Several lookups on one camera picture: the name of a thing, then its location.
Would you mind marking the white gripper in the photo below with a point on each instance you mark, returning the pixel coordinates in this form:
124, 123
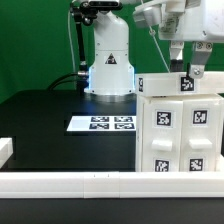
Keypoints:
201, 21

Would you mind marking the white cabinet top block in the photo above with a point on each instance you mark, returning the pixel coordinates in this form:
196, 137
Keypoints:
178, 83

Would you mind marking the white cabinet door panel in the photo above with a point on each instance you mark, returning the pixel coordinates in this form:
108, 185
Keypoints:
201, 134

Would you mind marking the white cabinet body box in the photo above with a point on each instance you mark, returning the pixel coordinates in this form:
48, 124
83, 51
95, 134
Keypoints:
141, 101

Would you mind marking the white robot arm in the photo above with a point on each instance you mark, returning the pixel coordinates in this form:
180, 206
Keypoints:
111, 76

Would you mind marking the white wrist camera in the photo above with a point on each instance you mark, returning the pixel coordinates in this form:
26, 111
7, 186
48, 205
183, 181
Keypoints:
147, 16

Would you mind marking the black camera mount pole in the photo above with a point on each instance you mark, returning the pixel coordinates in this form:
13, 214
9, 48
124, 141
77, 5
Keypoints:
84, 14

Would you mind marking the white marker base plate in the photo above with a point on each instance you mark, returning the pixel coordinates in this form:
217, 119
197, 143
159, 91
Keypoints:
102, 123

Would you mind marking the white L-shaped obstacle wall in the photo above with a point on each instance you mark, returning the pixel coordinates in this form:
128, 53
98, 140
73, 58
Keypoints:
106, 184

